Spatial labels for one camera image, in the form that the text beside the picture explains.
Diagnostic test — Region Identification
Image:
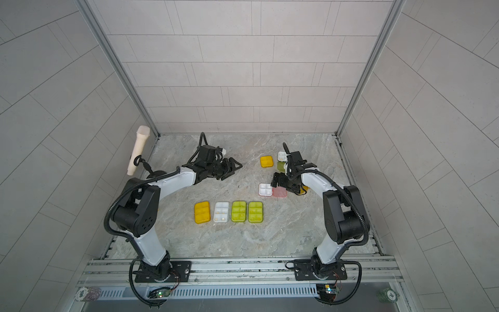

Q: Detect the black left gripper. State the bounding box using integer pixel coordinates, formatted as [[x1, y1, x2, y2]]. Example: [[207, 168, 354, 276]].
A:
[[205, 157, 243, 180]]

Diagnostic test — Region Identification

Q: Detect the small yellow pillbox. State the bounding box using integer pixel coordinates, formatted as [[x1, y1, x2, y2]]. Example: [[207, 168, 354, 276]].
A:
[[259, 155, 274, 168]]

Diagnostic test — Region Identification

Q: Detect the pink pillbox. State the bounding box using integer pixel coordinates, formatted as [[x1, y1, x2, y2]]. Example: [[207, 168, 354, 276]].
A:
[[258, 183, 288, 198]]

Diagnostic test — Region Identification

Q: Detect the clear white pillbox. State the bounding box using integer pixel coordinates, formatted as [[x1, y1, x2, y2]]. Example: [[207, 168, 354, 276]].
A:
[[213, 201, 229, 223]]

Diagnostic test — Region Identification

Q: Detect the green pillbox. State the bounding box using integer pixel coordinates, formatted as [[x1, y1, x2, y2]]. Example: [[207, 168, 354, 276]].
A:
[[231, 201, 247, 223], [277, 151, 287, 173], [248, 202, 264, 224]]

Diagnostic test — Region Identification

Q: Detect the yellow six-slot pillbox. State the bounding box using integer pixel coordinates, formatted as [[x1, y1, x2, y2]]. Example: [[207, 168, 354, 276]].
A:
[[194, 201, 211, 224]]

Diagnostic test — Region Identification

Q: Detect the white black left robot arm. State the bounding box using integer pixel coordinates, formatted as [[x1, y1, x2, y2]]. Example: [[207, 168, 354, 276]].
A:
[[103, 145, 243, 283]]

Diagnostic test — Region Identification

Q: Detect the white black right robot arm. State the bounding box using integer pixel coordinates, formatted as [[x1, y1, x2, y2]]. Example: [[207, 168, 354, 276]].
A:
[[271, 147, 370, 280]]

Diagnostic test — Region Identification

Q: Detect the black microphone stand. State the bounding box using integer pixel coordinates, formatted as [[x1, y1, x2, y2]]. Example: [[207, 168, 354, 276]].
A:
[[133, 155, 166, 179]]

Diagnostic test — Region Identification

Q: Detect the beige microphone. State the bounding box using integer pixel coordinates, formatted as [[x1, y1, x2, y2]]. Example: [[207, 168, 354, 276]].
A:
[[127, 126, 151, 176]]

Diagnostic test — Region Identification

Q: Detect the right green circuit board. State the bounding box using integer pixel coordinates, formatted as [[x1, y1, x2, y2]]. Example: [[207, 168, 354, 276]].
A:
[[316, 284, 339, 302]]

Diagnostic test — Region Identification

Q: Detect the green circuit board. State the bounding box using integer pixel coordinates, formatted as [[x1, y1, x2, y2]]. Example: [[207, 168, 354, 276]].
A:
[[148, 287, 174, 299], [316, 284, 339, 302]]

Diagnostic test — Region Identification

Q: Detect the left green circuit board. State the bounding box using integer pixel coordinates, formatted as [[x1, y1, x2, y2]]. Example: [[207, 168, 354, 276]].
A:
[[148, 287, 174, 299]]

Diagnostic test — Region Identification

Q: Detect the right poker chip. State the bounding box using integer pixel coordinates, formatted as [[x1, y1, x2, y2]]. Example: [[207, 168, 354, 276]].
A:
[[377, 288, 399, 304]]

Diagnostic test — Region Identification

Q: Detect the poker chip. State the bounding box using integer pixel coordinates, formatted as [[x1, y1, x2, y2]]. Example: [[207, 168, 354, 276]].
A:
[[377, 288, 399, 304], [75, 287, 102, 302]]

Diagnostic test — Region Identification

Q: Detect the left poker chip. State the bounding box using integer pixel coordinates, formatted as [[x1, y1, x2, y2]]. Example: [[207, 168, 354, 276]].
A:
[[75, 287, 102, 302]]

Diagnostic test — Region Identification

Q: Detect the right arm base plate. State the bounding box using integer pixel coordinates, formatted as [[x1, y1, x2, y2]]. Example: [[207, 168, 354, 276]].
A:
[[285, 259, 348, 281]]

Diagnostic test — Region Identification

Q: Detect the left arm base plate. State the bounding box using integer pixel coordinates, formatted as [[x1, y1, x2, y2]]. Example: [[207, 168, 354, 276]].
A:
[[132, 261, 192, 283]]

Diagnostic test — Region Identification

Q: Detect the aluminium rail frame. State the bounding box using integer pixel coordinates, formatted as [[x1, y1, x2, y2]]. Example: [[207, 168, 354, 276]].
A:
[[79, 255, 404, 287]]

